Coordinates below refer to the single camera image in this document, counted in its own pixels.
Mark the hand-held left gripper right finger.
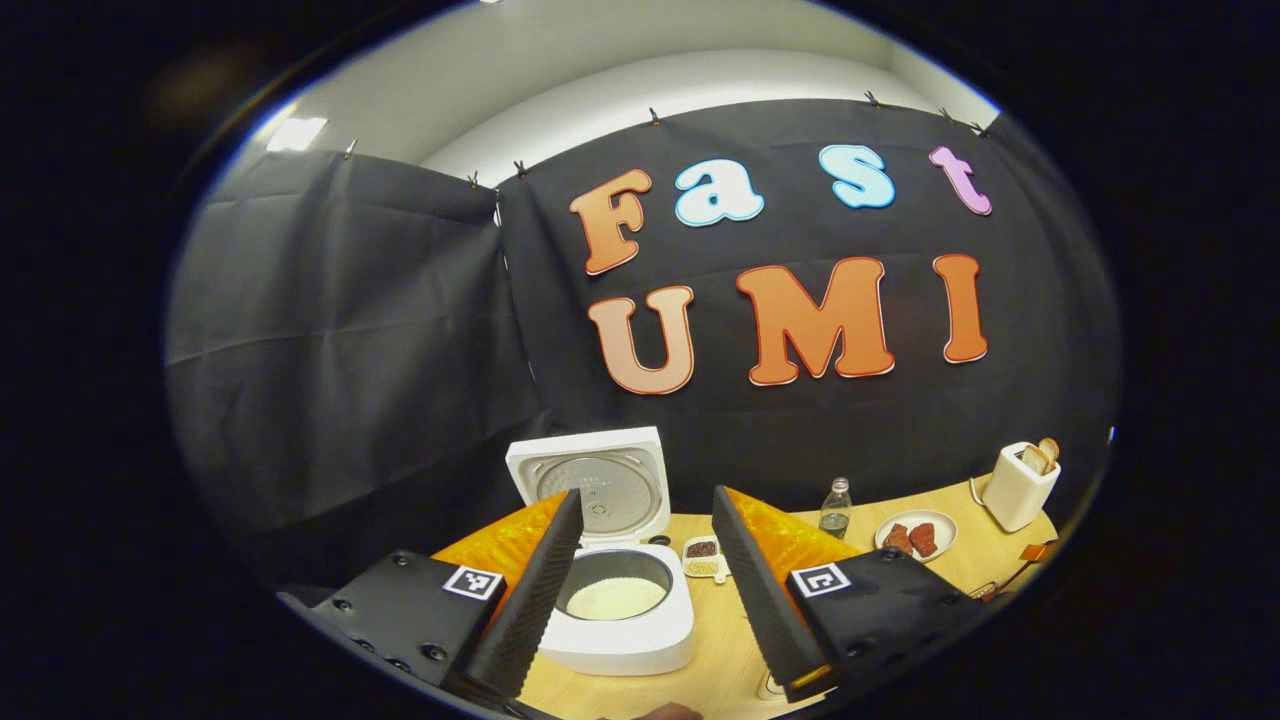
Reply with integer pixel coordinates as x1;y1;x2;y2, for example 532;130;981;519
712;485;991;704

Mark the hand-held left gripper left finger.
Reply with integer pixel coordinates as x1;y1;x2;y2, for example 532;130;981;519
280;488;584;701

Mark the white rice heap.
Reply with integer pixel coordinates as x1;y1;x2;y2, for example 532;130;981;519
567;577;666;621

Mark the white rice cooker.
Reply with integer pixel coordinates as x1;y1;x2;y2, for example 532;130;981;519
505;427;696;676

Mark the dark wooden spoon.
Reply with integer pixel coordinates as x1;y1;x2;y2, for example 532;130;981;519
983;541;1058;601

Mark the white divided dish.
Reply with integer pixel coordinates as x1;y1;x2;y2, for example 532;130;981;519
682;535;729;584

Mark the clear plastic water bottle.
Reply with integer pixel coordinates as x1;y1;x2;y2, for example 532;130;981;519
818;477;854;541

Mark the white round plate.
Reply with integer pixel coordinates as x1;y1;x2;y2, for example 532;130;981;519
875;510;958;563

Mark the white toaster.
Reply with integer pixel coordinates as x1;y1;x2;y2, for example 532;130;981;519
983;440;1061;533

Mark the ceiling light panel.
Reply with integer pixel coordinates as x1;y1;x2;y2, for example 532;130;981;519
265;117;329;153

